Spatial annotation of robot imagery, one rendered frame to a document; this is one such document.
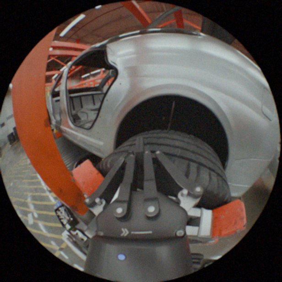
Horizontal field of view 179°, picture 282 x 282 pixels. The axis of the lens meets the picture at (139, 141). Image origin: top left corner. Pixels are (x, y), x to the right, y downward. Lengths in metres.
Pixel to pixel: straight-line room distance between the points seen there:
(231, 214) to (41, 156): 0.62
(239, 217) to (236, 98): 0.44
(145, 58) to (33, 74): 0.49
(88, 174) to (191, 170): 0.25
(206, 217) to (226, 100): 0.43
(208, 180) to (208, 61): 0.45
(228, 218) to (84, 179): 0.36
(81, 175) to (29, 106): 0.33
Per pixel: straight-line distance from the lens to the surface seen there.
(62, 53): 2.83
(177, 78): 0.44
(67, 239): 0.34
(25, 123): 0.43
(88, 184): 0.27
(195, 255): 0.30
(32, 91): 0.44
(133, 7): 1.58
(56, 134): 2.50
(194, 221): 0.22
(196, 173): 0.18
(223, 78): 0.49
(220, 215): 0.26
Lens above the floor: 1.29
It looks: 29 degrees down
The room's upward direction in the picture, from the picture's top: 3 degrees clockwise
